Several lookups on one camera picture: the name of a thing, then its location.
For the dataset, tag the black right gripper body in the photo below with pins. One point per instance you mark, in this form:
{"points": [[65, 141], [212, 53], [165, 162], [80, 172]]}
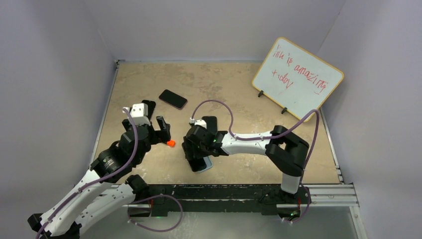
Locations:
{"points": [[199, 151]]}

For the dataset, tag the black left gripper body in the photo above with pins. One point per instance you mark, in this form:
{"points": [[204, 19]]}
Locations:
{"points": [[153, 140]]}

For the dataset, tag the black phone dark frame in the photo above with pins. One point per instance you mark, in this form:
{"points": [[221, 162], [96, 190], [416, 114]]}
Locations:
{"points": [[198, 164]]}

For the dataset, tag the light blue phone case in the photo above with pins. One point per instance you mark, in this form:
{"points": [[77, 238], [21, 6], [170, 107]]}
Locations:
{"points": [[207, 164]]}

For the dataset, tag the black phone silver frame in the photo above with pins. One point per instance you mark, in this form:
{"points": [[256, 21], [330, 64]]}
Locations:
{"points": [[211, 123]]}

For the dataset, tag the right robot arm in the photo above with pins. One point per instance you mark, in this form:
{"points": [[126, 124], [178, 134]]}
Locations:
{"points": [[287, 151]]}

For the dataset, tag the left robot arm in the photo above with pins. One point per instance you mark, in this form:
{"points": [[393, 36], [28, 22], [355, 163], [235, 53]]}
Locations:
{"points": [[94, 197]]}

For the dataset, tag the small black phone case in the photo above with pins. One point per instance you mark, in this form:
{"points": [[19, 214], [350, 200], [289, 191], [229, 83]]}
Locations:
{"points": [[150, 107]]}

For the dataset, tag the phone in purple case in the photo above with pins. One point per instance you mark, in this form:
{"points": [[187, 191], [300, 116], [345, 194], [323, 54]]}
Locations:
{"points": [[173, 99]]}

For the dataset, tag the black orange highlighter marker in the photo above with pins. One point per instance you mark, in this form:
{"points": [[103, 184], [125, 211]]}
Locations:
{"points": [[171, 143]]}

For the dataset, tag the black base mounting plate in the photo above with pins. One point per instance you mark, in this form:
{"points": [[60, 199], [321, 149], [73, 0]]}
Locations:
{"points": [[266, 199]]}

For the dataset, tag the whiteboard with red writing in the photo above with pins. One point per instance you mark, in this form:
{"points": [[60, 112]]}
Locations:
{"points": [[295, 79]]}

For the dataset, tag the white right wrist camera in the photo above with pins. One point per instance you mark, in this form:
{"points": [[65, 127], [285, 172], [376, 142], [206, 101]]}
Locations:
{"points": [[200, 122]]}

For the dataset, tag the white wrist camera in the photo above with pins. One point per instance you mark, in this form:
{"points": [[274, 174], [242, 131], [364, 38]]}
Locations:
{"points": [[200, 122], [139, 113]]}

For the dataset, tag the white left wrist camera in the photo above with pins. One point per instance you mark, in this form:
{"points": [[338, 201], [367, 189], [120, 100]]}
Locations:
{"points": [[139, 113]]}

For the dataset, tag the aluminium frame rail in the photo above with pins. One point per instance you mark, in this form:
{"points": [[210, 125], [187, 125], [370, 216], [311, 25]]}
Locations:
{"points": [[328, 196]]}

